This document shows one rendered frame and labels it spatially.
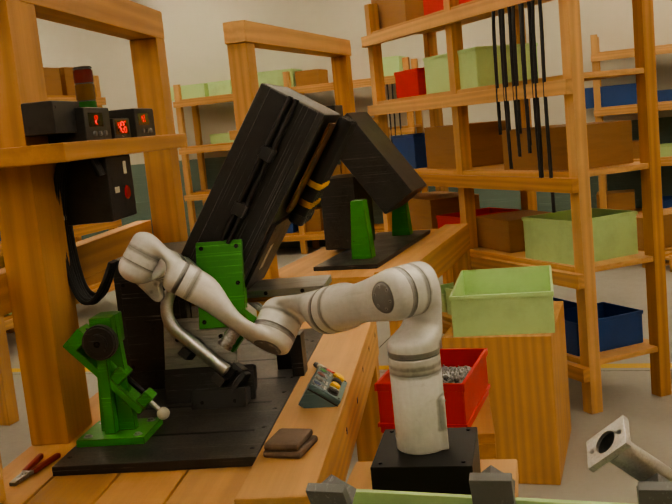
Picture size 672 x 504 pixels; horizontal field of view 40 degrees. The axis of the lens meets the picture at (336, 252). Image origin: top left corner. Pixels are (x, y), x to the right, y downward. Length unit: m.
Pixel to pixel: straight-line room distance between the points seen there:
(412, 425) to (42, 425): 0.90
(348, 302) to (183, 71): 10.72
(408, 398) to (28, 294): 0.91
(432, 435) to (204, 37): 10.75
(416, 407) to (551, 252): 3.21
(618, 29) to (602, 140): 6.28
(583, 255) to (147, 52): 2.39
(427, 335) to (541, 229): 3.25
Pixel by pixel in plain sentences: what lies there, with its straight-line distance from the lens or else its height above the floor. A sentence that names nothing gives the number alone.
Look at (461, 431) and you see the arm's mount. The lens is 1.72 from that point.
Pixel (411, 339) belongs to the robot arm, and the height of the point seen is 1.14.
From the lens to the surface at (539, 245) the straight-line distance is 4.83.
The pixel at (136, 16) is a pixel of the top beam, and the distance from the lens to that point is 2.86.
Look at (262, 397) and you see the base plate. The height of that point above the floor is 0.90.
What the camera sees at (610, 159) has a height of 1.22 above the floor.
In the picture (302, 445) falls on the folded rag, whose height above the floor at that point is 0.91.
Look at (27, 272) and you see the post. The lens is 2.09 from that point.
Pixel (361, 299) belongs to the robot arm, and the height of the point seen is 1.22.
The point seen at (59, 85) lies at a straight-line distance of 8.70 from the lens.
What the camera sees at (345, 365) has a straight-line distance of 2.40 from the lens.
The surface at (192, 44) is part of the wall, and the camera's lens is 12.23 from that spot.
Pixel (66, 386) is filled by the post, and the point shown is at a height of 1.00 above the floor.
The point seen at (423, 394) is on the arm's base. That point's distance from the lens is 1.60.
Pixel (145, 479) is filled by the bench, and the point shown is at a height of 0.88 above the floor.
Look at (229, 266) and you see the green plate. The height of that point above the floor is 1.21.
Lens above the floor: 1.52
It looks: 8 degrees down
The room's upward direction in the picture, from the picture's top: 6 degrees counter-clockwise
